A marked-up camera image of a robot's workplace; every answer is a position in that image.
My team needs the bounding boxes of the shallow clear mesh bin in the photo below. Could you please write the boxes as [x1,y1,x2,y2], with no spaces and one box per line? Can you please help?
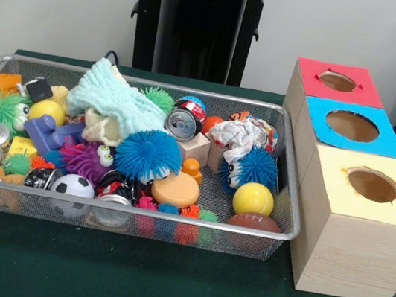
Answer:
[0,52,321,266]

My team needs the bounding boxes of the purple plastic block toy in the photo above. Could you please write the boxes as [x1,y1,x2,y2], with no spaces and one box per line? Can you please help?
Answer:
[19,110,92,164]

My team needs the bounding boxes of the black and white soccer ball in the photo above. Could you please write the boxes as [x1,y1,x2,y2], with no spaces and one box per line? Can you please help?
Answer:
[45,170,98,221]

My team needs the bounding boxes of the light blue knitted cloth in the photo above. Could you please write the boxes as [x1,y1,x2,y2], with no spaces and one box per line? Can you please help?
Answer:
[63,53,176,140]

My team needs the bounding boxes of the large blue spiky ball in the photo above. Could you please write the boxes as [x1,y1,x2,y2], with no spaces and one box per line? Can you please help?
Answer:
[111,124,188,188]

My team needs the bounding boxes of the dark green table cloth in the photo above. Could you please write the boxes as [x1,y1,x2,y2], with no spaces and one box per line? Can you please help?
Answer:
[0,45,396,297]

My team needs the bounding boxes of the small blue spiky ball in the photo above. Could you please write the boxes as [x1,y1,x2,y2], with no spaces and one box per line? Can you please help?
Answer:
[215,141,284,201]

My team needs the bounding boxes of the yellow ball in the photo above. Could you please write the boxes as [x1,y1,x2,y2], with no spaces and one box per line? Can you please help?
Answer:
[231,179,278,221]

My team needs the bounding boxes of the brown toy football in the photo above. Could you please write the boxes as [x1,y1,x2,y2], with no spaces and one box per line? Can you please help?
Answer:
[226,208,285,235]

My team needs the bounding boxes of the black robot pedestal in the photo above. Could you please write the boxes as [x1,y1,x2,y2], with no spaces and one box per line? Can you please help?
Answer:
[115,0,285,92]

